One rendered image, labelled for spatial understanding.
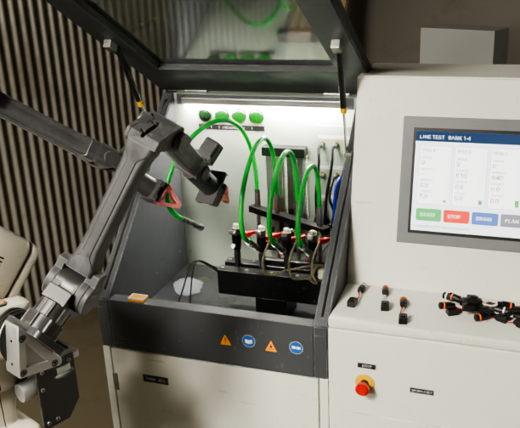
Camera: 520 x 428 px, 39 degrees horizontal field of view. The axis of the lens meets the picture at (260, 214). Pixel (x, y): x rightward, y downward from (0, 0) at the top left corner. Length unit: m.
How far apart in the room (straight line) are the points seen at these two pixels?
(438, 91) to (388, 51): 2.60
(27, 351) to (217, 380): 0.76
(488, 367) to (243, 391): 0.69
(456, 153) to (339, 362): 0.64
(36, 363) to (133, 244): 0.82
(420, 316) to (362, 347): 0.17
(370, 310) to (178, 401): 0.66
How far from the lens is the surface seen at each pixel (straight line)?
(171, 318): 2.14
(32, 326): 1.56
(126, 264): 2.29
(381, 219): 2.10
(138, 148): 1.50
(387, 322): 1.94
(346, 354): 2.00
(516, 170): 2.05
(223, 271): 2.25
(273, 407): 2.16
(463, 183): 2.06
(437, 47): 4.28
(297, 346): 2.03
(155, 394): 2.31
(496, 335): 1.93
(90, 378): 3.68
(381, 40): 4.67
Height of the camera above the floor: 1.91
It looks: 20 degrees down
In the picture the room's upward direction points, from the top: 3 degrees counter-clockwise
